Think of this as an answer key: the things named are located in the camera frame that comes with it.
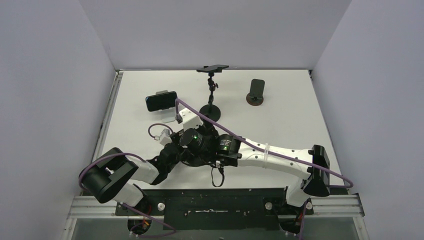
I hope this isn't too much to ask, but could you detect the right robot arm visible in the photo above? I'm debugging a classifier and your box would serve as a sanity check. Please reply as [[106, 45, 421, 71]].
[[179, 128, 331, 214]]

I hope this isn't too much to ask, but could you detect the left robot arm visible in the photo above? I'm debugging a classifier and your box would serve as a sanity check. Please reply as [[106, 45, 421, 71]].
[[78, 142, 184, 215]]

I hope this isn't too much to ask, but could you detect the tall black tripod stand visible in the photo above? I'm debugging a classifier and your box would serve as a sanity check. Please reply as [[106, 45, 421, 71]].
[[199, 73, 221, 122]]

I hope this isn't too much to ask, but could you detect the white metal phone stand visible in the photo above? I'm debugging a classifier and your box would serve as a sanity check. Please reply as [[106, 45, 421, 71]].
[[156, 90, 178, 123]]

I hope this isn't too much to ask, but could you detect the phone on white stand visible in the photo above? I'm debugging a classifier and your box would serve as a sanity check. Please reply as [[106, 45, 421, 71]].
[[145, 91, 178, 112]]

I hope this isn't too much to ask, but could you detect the wooden base phone stand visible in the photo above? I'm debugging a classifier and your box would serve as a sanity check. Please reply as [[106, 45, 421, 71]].
[[246, 79, 265, 106]]

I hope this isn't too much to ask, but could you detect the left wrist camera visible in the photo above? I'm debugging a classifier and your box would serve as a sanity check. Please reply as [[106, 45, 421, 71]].
[[154, 128, 172, 146]]

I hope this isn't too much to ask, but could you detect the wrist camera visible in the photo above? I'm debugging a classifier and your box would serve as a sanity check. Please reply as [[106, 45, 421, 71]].
[[175, 108, 203, 131], [154, 128, 172, 146]]

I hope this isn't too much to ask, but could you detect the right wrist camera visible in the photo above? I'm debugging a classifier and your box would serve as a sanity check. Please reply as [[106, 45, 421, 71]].
[[175, 108, 203, 131]]

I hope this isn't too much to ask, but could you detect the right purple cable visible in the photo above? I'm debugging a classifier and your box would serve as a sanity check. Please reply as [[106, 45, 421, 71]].
[[174, 98, 354, 240]]

